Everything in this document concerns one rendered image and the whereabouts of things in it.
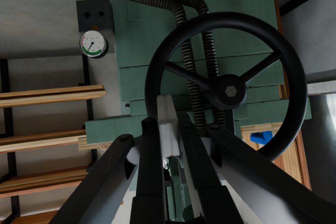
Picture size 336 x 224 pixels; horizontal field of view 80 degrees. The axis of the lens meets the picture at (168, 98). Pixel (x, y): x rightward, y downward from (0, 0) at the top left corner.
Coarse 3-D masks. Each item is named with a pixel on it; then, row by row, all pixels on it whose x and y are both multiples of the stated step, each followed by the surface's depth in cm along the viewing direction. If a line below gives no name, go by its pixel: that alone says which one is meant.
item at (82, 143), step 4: (244, 128) 69; (248, 128) 69; (252, 128) 69; (80, 140) 67; (84, 140) 67; (80, 144) 67; (84, 144) 67; (88, 144) 67; (92, 144) 67; (80, 148) 67; (84, 148) 67; (88, 148) 67; (92, 148) 67
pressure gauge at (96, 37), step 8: (88, 32) 47; (96, 32) 47; (80, 40) 47; (88, 40) 47; (96, 40) 47; (104, 40) 47; (80, 48) 46; (88, 48) 47; (96, 48) 47; (104, 48) 47; (96, 56) 47
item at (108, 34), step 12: (84, 0) 50; (96, 0) 50; (108, 0) 50; (84, 12) 50; (96, 12) 50; (108, 12) 50; (84, 24) 50; (96, 24) 50; (108, 24) 50; (108, 36) 55
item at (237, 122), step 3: (234, 120) 44; (237, 120) 44; (207, 123) 44; (210, 123) 44; (234, 123) 44; (237, 123) 44; (237, 126) 44; (237, 129) 44; (240, 129) 44; (237, 132) 44; (240, 132) 44; (237, 135) 44; (240, 135) 44; (240, 138) 44; (180, 162) 43; (180, 165) 44
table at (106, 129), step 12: (204, 108) 49; (240, 108) 44; (252, 108) 54; (264, 108) 54; (276, 108) 54; (96, 120) 52; (108, 120) 52; (120, 120) 53; (132, 120) 53; (192, 120) 44; (240, 120) 53; (252, 120) 54; (264, 120) 54; (276, 120) 54; (96, 132) 52; (108, 132) 52; (120, 132) 52; (132, 132) 53
